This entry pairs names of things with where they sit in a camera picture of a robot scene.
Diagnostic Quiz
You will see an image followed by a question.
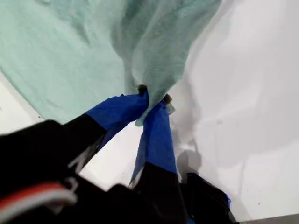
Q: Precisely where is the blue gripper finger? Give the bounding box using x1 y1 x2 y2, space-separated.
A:
63 85 150 162
129 94 189 224

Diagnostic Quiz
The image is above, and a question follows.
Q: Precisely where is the pale green T-shirt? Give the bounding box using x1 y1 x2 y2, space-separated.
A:
0 0 222 128

